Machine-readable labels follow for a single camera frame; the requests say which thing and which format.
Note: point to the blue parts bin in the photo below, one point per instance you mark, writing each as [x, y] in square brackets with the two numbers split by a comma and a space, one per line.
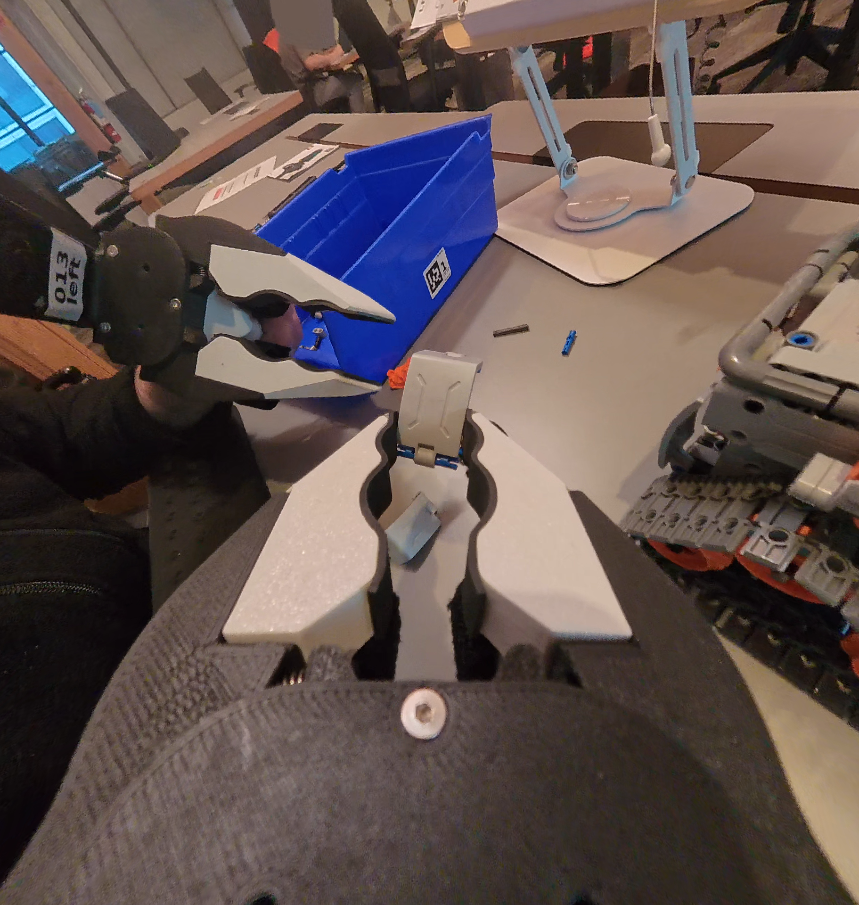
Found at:
[401, 233]

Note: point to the printed leaflet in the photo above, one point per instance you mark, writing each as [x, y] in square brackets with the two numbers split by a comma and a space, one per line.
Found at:
[302, 162]

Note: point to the flat orange building piece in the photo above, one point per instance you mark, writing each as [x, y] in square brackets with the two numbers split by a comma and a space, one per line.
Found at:
[399, 373]

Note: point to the black monitor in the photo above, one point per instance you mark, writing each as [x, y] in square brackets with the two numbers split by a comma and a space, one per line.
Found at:
[143, 124]

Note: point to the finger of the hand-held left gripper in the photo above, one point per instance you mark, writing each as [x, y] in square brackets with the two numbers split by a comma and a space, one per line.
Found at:
[274, 378]
[288, 279]

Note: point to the person's left forearm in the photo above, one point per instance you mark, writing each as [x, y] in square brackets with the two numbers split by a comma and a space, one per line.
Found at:
[62, 452]

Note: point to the grey panel piece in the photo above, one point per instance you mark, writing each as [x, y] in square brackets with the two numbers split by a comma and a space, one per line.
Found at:
[436, 403]

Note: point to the white instruction booklet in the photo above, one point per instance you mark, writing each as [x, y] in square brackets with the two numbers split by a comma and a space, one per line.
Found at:
[436, 10]

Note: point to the pile of small building parts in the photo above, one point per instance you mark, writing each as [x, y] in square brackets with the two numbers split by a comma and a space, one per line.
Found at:
[317, 339]

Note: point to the dark axle rod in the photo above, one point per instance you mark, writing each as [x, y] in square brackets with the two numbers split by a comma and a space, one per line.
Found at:
[510, 329]

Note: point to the person's left hand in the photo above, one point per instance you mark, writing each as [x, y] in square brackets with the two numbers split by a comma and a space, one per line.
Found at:
[282, 336]

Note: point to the black mat sheet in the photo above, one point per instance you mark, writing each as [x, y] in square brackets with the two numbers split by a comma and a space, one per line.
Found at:
[323, 131]

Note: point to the grey table with wood edge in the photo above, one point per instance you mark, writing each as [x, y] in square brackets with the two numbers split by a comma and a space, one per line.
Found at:
[210, 141]

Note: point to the white paper sheet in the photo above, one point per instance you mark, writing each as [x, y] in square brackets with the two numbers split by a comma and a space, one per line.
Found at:
[235, 185]

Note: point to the loose grey curved panel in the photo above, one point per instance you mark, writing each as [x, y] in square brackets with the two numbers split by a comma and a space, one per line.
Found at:
[411, 530]

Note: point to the book stand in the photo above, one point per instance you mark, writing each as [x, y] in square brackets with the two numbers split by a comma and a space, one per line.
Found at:
[613, 240]

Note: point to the blue connector pin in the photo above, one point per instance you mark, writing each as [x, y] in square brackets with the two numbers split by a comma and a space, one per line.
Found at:
[449, 463]
[568, 343]

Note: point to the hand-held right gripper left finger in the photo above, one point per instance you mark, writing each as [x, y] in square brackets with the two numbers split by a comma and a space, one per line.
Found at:
[302, 565]

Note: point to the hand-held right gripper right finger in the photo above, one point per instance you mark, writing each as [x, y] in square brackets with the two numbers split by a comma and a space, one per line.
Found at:
[549, 565]

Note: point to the toy tracked robot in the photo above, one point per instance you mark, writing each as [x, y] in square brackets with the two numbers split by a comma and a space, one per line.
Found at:
[790, 424]

